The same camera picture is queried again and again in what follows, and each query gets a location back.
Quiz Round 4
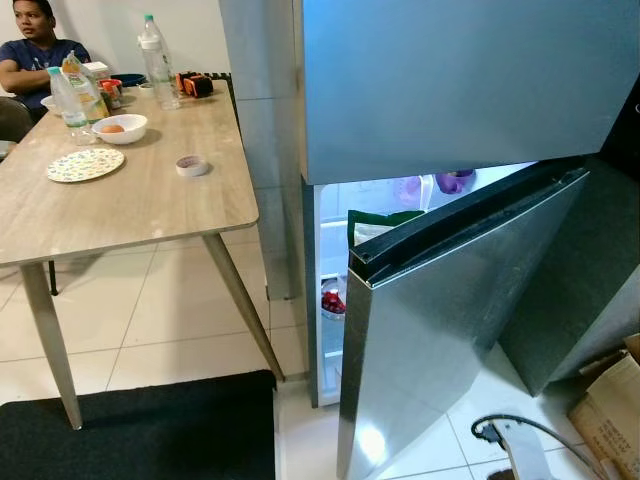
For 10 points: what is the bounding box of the floral print plate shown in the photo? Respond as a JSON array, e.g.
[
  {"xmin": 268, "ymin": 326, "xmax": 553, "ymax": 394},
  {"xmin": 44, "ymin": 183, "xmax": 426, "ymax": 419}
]
[{"xmin": 46, "ymin": 148, "xmax": 126, "ymax": 184}]

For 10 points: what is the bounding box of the black floor mat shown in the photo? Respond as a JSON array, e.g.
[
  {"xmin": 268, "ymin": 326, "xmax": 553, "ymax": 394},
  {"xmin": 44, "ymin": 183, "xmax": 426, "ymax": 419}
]
[{"xmin": 0, "ymin": 370, "xmax": 278, "ymax": 480}]

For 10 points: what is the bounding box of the white tape roll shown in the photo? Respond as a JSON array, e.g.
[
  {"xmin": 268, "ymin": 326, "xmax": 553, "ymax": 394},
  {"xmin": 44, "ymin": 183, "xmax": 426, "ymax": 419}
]
[{"xmin": 176, "ymin": 155, "xmax": 210, "ymax": 178}]

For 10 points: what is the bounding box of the dark purple plastic container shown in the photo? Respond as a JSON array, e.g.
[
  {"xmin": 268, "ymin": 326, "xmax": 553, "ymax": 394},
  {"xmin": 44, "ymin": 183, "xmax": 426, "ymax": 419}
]
[{"xmin": 436, "ymin": 170, "xmax": 477, "ymax": 195}]

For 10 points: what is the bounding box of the silver fridge door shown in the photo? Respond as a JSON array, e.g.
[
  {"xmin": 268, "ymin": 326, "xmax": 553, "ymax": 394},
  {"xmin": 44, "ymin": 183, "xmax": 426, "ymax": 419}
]
[{"xmin": 335, "ymin": 165, "xmax": 593, "ymax": 480}]

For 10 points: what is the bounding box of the small water bottle teal cap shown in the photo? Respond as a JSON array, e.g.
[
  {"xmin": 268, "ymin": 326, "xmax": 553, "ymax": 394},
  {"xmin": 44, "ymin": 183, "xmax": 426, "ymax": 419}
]
[{"xmin": 47, "ymin": 66, "xmax": 89, "ymax": 146}]

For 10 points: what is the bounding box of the white ceramic bowl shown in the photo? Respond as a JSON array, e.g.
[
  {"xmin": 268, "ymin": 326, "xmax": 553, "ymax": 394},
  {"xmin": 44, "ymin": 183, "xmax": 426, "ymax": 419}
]
[{"xmin": 92, "ymin": 113, "xmax": 149, "ymax": 146}]

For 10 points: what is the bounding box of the Deel Fresh juice carton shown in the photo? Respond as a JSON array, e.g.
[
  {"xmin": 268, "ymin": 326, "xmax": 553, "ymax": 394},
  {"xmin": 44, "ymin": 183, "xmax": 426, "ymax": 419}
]
[{"xmin": 62, "ymin": 52, "xmax": 109, "ymax": 126}]

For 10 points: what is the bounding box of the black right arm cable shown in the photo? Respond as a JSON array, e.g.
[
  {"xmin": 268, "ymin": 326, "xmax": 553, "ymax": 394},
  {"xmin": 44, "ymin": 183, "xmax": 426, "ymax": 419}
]
[{"xmin": 470, "ymin": 413, "xmax": 606, "ymax": 480}]

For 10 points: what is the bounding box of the large brown cardboard box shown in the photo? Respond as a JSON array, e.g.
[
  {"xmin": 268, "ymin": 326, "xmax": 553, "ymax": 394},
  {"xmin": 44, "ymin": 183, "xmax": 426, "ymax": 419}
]
[{"xmin": 568, "ymin": 335, "xmax": 640, "ymax": 480}]

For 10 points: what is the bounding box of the grey freezer door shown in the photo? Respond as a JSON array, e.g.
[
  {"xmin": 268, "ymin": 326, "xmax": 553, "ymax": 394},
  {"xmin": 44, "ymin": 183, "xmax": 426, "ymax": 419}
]
[{"xmin": 295, "ymin": 0, "xmax": 640, "ymax": 186}]

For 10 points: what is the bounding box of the black and orange device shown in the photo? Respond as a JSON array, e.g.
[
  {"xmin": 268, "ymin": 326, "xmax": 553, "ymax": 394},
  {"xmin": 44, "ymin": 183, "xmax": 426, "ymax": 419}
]
[{"xmin": 174, "ymin": 71, "xmax": 215, "ymax": 99}]

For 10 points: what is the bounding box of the steel bowl of red berries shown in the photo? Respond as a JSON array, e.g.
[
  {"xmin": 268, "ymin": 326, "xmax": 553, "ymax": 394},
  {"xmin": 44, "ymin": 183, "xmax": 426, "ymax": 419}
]
[{"xmin": 320, "ymin": 285, "xmax": 347, "ymax": 319}]

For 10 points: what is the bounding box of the man in dark blue shirt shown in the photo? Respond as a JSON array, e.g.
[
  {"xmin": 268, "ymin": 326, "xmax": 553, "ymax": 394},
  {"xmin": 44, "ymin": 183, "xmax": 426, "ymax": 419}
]
[{"xmin": 0, "ymin": 0, "xmax": 93, "ymax": 141}]

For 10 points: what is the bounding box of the wooden dining table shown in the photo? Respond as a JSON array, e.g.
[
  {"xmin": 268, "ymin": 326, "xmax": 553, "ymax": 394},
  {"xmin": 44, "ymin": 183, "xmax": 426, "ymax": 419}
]
[{"xmin": 0, "ymin": 75, "xmax": 286, "ymax": 431}]

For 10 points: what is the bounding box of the grey fridge cabinet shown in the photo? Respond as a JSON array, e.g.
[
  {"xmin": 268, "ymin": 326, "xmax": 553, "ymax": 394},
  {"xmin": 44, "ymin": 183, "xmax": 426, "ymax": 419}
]
[{"xmin": 220, "ymin": 0, "xmax": 561, "ymax": 406}]

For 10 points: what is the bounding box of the tall water bottle teal cap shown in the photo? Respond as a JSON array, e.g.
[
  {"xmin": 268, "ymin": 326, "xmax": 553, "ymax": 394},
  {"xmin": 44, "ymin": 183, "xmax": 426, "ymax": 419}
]
[{"xmin": 138, "ymin": 13, "xmax": 182, "ymax": 111}]

